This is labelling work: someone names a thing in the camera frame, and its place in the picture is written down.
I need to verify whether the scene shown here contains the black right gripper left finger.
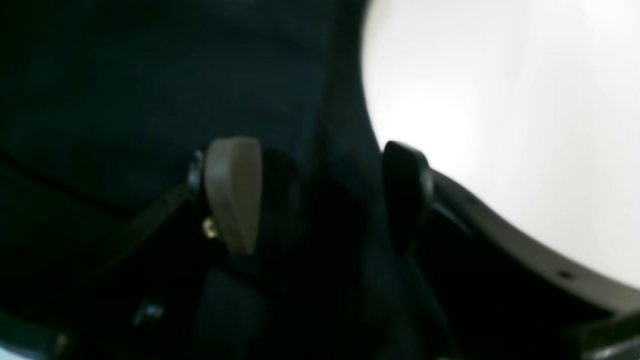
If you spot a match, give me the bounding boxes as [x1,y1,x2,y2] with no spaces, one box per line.
[90,136,265,360]

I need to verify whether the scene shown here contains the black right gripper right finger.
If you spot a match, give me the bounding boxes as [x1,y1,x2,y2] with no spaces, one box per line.
[381,141,639,360]

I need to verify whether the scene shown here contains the black T-shirt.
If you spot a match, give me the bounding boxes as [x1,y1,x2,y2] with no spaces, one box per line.
[0,0,451,360]

